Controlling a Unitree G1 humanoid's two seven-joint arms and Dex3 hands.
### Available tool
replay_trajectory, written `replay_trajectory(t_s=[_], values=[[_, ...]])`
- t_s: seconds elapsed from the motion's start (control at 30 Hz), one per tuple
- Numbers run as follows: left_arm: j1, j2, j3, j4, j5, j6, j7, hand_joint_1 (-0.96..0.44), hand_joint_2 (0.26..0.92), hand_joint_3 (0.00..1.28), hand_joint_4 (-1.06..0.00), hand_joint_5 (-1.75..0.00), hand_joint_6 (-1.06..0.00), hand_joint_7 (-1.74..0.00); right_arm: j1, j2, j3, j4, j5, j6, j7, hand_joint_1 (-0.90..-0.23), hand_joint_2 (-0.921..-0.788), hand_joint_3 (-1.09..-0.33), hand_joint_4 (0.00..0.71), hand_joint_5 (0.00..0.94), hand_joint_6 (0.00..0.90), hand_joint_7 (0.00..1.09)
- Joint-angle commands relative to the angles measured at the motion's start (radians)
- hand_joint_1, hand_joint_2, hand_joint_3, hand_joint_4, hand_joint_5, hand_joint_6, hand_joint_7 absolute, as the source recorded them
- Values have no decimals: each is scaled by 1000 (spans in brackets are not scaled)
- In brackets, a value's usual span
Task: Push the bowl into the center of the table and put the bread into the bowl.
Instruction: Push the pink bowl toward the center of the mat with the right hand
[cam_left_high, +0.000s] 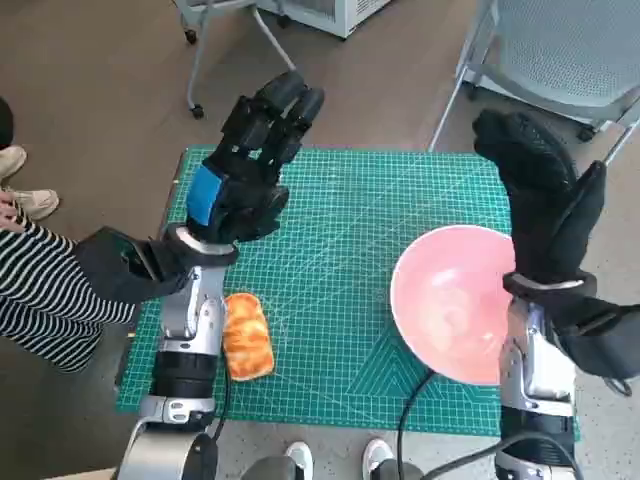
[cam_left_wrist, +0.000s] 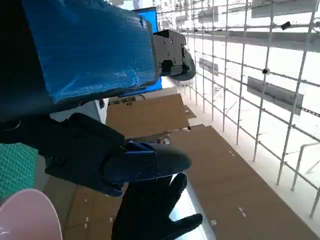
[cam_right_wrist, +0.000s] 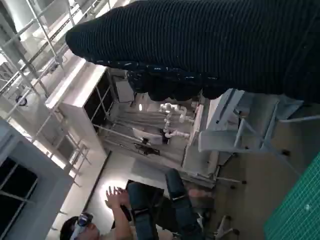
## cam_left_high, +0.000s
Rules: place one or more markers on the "orange striped toy bread loaf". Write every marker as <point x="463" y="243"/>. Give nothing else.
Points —
<point x="247" y="340"/>

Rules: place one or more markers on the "grey chair frame with casters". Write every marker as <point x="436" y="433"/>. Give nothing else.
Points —
<point x="196" y="70"/>

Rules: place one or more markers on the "person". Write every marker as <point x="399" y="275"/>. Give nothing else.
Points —
<point x="45" y="285"/>

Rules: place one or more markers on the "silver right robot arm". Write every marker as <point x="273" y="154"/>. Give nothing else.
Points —
<point x="530" y="360"/>

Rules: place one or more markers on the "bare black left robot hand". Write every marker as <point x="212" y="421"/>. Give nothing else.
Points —
<point x="250" y="165"/>

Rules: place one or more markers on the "white cabinet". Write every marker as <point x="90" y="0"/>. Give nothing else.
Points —
<point x="345" y="15"/>

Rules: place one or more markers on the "white shoe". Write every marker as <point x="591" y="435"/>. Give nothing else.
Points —
<point x="299" y="457"/>
<point x="377" y="455"/>

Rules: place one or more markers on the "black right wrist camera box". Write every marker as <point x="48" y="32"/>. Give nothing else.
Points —
<point x="605" y="340"/>

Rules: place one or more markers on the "pink bowl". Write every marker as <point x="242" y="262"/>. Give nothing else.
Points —
<point x="450" y="300"/>

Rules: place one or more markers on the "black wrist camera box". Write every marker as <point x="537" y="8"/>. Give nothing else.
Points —
<point x="115" y="270"/>
<point x="605" y="340"/>

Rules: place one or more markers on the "grey mesh chair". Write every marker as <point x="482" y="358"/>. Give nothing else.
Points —
<point x="550" y="50"/>

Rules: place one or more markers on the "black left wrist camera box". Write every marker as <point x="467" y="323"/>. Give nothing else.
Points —
<point x="115" y="270"/>

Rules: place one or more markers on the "dark grey leg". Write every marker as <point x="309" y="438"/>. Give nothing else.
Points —
<point x="275" y="470"/>
<point x="400" y="472"/>

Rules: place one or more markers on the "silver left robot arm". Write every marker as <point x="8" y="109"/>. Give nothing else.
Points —
<point x="187" y="310"/>

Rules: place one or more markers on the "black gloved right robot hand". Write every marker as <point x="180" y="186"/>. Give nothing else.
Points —
<point x="540" y="210"/>

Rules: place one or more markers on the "green cutting mat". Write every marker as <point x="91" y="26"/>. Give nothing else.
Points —
<point x="325" y="225"/>

